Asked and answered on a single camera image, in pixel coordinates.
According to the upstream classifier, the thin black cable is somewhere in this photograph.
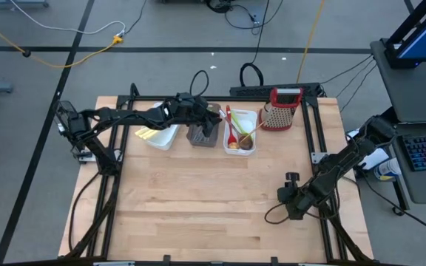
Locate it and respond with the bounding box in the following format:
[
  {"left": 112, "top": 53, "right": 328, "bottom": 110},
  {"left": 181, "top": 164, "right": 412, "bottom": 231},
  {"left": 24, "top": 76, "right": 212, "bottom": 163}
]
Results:
[
  {"left": 337, "top": 61, "right": 379, "bottom": 112},
  {"left": 319, "top": 54, "right": 375, "bottom": 86}
]

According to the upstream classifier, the grey translucent plastic bin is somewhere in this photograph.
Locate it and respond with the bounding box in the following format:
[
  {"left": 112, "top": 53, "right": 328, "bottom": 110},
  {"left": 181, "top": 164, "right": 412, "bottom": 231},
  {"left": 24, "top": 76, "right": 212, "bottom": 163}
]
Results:
[{"left": 186, "top": 102, "right": 222, "bottom": 148}]

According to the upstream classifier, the black aluminium table frame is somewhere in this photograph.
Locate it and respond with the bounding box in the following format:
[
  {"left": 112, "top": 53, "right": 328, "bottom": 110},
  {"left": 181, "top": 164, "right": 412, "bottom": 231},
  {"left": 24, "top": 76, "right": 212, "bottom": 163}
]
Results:
[{"left": 64, "top": 83, "right": 375, "bottom": 266}]

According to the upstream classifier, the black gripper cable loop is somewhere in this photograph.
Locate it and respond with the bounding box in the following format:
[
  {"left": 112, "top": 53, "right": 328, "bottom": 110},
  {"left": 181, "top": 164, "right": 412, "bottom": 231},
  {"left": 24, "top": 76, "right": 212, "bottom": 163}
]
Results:
[{"left": 263, "top": 202, "right": 295, "bottom": 225}]

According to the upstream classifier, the black looped cable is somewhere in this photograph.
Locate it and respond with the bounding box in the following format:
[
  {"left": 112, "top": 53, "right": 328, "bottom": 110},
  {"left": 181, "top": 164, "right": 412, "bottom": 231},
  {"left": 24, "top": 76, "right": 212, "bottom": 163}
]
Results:
[{"left": 189, "top": 69, "right": 210, "bottom": 98}]

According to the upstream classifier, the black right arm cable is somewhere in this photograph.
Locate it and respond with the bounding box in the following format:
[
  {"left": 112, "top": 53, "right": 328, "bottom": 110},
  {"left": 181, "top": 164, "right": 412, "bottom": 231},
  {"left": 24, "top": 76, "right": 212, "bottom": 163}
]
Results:
[{"left": 360, "top": 173, "right": 426, "bottom": 241}]

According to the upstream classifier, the yellow cord with plug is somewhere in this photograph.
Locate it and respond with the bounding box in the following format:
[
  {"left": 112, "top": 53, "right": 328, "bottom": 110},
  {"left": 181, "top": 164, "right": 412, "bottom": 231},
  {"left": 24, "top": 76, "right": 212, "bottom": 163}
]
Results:
[{"left": 0, "top": 12, "right": 125, "bottom": 69}]

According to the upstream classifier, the green silicone spoon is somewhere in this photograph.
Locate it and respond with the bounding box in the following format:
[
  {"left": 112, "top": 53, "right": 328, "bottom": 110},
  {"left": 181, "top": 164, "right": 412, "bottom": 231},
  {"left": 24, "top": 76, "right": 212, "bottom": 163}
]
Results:
[{"left": 230, "top": 112, "right": 251, "bottom": 137}]

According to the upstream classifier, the white canister with yellow label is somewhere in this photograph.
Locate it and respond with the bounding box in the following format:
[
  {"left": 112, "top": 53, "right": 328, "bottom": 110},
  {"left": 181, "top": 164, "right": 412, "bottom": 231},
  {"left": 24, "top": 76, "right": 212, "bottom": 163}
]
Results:
[{"left": 373, "top": 157, "right": 402, "bottom": 182}]

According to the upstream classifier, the yellow power cable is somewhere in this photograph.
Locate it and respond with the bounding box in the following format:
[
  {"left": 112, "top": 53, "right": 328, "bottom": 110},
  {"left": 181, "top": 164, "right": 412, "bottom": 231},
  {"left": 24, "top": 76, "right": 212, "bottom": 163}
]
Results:
[{"left": 296, "top": 0, "right": 327, "bottom": 84}]

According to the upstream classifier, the white floor cable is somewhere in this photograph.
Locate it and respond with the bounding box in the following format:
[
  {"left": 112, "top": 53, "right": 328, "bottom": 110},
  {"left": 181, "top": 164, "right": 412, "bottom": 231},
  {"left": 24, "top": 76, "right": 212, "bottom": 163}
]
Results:
[{"left": 9, "top": 0, "right": 127, "bottom": 36}]

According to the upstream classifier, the black floor cable bundle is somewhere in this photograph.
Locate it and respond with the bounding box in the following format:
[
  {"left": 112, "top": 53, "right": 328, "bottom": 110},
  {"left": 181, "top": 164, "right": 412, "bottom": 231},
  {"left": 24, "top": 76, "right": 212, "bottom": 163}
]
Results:
[{"left": 205, "top": 0, "right": 269, "bottom": 36}]

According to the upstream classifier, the red silicone spoon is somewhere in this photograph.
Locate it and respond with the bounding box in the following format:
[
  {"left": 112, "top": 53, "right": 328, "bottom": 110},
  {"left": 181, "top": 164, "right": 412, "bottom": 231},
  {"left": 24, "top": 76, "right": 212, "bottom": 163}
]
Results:
[{"left": 225, "top": 104, "right": 239, "bottom": 147}]

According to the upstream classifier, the metal box grater red trim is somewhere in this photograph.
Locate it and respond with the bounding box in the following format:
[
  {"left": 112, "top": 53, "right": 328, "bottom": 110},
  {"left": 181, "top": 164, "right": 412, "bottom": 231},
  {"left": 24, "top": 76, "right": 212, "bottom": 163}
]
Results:
[{"left": 258, "top": 87, "right": 305, "bottom": 132}]

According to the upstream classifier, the black power strip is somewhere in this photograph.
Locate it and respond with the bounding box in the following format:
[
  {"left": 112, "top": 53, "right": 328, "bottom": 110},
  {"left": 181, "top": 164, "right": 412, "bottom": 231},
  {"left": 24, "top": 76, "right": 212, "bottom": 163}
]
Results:
[{"left": 229, "top": 82, "right": 322, "bottom": 98}]

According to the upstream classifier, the black coiled cable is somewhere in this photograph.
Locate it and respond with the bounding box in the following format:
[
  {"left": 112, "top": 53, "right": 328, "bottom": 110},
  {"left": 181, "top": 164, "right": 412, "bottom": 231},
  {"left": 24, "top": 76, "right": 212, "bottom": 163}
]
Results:
[{"left": 239, "top": 0, "right": 271, "bottom": 89}]

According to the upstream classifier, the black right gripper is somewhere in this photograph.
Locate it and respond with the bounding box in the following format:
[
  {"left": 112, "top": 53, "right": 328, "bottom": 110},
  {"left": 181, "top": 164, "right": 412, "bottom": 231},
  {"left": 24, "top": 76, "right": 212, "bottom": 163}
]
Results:
[{"left": 277, "top": 171, "right": 322, "bottom": 222}]

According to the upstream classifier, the silver mounting plate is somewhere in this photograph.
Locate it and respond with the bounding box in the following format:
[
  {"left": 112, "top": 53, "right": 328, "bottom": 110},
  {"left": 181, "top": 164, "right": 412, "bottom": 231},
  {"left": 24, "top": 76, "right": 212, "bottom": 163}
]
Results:
[
  {"left": 78, "top": 151, "right": 98, "bottom": 163},
  {"left": 311, "top": 151, "right": 327, "bottom": 166}
]

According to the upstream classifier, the white plastic bin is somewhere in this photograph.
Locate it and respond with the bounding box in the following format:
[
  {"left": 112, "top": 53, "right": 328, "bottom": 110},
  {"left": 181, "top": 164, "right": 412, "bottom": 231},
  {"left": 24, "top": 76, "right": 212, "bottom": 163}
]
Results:
[
  {"left": 222, "top": 109, "right": 258, "bottom": 157},
  {"left": 144, "top": 101, "right": 180, "bottom": 151}
]

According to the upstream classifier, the grey computer cart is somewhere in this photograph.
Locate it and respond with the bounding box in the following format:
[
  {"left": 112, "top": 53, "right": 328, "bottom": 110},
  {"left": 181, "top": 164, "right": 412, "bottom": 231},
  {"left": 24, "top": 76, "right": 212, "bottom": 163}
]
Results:
[{"left": 369, "top": 38, "right": 426, "bottom": 217}]

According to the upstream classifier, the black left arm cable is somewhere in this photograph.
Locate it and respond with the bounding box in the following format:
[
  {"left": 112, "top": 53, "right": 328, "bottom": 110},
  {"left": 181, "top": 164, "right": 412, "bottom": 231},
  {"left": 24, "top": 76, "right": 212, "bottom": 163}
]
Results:
[{"left": 67, "top": 171, "right": 101, "bottom": 256}]

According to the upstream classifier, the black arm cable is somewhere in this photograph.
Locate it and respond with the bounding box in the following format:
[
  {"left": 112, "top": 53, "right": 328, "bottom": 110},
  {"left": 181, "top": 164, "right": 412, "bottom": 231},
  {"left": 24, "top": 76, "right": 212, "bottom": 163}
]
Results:
[
  {"left": 67, "top": 171, "right": 101, "bottom": 256},
  {"left": 360, "top": 173, "right": 426, "bottom": 241}
]

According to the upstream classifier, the white paper sheet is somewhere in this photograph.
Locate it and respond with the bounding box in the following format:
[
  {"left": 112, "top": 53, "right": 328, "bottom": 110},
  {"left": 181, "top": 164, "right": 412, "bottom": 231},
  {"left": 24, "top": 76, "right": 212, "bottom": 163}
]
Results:
[{"left": 345, "top": 129, "right": 390, "bottom": 171}]

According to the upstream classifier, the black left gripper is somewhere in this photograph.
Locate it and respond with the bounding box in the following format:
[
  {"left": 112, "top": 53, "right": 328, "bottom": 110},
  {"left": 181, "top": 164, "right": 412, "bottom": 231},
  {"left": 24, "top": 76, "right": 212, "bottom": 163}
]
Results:
[{"left": 163, "top": 92, "right": 223, "bottom": 139}]

